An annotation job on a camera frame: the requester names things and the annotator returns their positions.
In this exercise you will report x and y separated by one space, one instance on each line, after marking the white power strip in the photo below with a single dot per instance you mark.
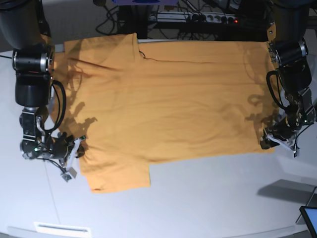
189 17

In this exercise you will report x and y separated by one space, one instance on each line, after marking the orange yellow T-shirt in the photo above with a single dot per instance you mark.
142 104

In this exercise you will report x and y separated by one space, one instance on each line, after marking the grey tablet stand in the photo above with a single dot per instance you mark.
311 203

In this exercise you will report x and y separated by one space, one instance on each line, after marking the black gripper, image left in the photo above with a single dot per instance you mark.
59 148

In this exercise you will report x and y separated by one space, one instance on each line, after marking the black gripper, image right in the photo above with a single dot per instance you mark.
281 131

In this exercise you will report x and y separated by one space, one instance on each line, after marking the tablet screen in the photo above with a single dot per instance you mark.
311 222

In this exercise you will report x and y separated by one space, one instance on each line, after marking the black robot arm, image left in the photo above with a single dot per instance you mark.
24 26

